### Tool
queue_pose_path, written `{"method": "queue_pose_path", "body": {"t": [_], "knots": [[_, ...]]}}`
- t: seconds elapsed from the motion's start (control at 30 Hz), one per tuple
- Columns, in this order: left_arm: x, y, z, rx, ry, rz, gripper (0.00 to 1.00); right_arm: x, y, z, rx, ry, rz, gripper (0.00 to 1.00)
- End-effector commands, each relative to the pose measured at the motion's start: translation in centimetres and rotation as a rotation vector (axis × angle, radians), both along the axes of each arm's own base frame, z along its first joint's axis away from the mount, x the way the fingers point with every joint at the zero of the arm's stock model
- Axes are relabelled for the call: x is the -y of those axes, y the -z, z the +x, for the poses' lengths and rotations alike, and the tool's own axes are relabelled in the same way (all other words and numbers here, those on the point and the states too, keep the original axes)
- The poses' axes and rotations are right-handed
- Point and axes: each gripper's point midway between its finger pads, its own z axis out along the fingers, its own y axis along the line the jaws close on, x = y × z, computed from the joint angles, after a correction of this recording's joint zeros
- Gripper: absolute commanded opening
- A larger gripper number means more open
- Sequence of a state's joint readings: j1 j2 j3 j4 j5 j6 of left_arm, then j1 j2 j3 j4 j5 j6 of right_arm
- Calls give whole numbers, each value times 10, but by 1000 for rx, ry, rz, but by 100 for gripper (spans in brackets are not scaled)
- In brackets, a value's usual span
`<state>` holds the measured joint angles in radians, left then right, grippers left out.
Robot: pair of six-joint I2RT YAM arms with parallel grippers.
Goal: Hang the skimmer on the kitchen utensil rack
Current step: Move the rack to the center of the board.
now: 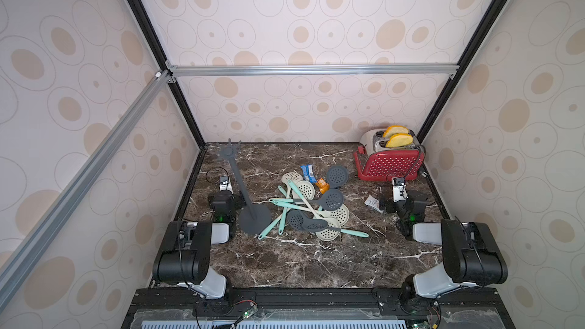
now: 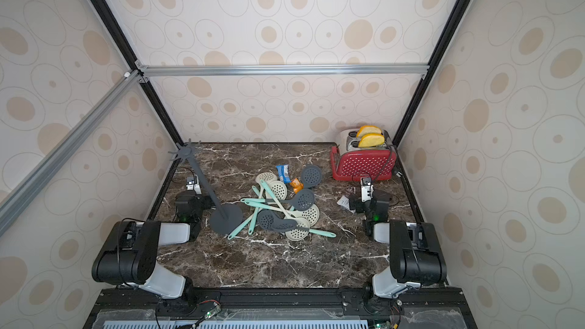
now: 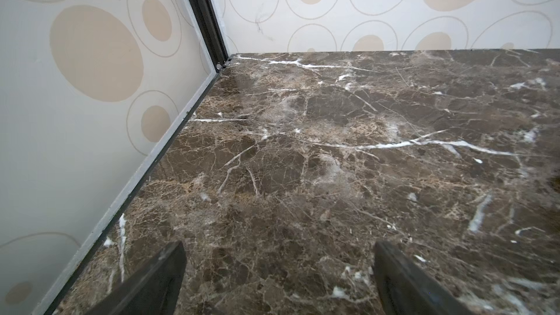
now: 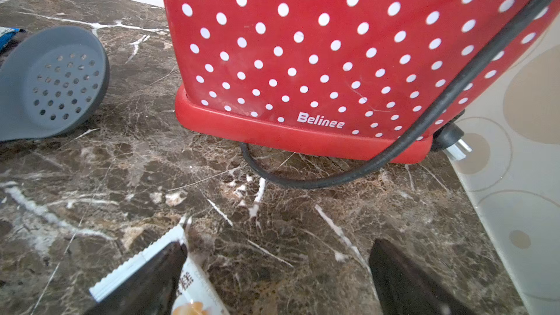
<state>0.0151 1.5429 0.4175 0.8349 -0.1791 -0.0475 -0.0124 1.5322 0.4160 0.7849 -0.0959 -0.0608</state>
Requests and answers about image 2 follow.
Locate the grey skimmer centre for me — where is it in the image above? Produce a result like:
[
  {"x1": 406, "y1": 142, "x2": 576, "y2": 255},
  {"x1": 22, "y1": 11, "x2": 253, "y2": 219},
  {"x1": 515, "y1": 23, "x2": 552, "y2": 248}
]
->
[{"x1": 287, "y1": 190, "x2": 315, "y2": 211}]

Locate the grey skimmer mint handle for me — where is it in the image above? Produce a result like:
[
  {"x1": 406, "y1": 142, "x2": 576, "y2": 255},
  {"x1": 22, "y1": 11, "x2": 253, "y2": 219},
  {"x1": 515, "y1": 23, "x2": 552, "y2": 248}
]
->
[{"x1": 273, "y1": 219, "x2": 337, "y2": 242}]

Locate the small white card box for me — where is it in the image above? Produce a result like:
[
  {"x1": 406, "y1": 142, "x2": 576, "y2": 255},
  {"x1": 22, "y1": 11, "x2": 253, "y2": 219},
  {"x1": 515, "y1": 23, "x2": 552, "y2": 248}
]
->
[{"x1": 337, "y1": 196, "x2": 355, "y2": 213}]

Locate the yellow bread slice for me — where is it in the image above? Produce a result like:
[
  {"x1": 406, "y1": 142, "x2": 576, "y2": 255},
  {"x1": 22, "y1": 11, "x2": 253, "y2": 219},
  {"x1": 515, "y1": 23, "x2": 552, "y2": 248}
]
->
[
  {"x1": 356, "y1": 125, "x2": 382, "y2": 138},
  {"x1": 358, "y1": 133, "x2": 385, "y2": 148}
]

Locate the blue snack packet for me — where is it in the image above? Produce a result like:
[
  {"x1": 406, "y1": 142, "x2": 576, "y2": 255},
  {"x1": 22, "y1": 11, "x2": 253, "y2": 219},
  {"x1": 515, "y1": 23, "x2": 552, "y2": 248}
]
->
[{"x1": 277, "y1": 164, "x2": 291, "y2": 184}]

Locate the aluminium frame bar horizontal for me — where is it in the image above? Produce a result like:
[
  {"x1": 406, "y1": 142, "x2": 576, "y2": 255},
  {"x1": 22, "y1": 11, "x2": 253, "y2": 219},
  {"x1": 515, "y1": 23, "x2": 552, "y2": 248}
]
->
[{"x1": 140, "y1": 63, "x2": 430, "y2": 77}]

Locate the yellow bread slice front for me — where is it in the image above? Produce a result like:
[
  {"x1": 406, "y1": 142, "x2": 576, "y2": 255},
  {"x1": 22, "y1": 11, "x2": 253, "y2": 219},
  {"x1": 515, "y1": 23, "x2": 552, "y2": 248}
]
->
[{"x1": 358, "y1": 133, "x2": 385, "y2": 148}]

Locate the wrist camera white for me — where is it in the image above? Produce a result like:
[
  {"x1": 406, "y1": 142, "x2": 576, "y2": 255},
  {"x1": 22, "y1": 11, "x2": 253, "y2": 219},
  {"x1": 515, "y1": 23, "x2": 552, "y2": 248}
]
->
[
  {"x1": 360, "y1": 177, "x2": 373, "y2": 203},
  {"x1": 186, "y1": 175, "x2": 202, "y2": 195}
]

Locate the cream skimmer upper left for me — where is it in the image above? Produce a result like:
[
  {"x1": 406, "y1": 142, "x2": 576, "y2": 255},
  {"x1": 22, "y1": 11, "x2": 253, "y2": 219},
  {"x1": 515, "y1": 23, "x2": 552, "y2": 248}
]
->
[{"x1": 255, "y1": 172, "x2": 278, "y2": 184}]

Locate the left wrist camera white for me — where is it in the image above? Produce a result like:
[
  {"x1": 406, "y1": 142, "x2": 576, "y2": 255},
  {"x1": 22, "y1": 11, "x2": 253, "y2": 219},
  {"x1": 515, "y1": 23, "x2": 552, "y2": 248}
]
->
[{"x1": 186, "y1": 175, "x2": 202, "y2": 195}]

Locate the orange snack packet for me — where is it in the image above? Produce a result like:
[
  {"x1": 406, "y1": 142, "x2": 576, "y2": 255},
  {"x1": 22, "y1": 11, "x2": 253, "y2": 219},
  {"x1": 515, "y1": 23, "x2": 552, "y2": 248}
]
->
[{"x1": 289, "y1": 178, "x2": 304, "y2": 193}]

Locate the grey skimmer lower left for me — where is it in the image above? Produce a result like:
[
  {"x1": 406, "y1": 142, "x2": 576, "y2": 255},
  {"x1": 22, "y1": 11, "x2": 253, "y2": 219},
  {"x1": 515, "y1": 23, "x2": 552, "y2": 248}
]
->
[{"x1": 257, "y1": 210, "x2": 274, "y2": 231}]

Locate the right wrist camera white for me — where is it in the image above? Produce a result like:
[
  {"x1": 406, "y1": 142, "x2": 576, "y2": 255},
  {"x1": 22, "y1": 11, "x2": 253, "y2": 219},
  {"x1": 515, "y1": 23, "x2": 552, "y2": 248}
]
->
[{"x1": 360, "y1": 177, "x2": 373, "y2": 203}]

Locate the yellow bread slice rear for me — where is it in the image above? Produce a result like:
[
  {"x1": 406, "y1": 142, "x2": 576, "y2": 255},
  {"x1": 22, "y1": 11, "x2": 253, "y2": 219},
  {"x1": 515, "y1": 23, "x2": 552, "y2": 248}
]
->
[{"x1": 356, "y1": 125, "x2": 382, "y2": 138}]

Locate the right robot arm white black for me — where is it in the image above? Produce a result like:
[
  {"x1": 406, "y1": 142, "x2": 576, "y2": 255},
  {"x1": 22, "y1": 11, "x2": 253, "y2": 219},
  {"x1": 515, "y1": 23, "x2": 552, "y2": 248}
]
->
[{"x1": 350, "y1": 190, "x2": 447, "y2": 299}]

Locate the cream skimmer mint handle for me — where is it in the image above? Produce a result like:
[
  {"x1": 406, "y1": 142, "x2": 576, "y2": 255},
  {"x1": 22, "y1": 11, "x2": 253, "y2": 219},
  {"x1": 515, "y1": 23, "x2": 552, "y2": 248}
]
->
[
  {"x1": 260, "y1": 181, "x2": 309, "y2": 241},
  {"x1": 241, "y1": 198, "x2": 320, "y2": 227}
]

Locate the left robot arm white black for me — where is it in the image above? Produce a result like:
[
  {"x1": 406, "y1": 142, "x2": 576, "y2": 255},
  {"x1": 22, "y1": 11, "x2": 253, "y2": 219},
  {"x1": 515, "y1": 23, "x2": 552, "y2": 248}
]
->
[{"x1": 91, "y1": 190, "x2": 213, "y2": 303}]

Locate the red silver toaster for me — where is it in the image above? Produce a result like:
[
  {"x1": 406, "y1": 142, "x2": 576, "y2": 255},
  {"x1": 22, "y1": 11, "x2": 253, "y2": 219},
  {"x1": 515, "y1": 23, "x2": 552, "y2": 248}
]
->
[{"x1": 330, "y1": 129, "x2": 398, "y2": 182}]

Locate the aluminium frame bar left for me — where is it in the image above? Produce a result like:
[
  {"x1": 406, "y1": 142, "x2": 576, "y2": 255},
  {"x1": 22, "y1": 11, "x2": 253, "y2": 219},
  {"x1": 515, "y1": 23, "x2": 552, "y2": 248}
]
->
[{"x1": 1, "y1": 69, "x2": 140, "y2": 234}]

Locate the grey utensil rack stand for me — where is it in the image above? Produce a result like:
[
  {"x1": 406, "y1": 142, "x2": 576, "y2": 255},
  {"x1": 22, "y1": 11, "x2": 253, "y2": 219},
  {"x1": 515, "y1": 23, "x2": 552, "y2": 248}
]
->
[{"x1": 171, "y1": 140, "x2": 243, "y2": 235}]

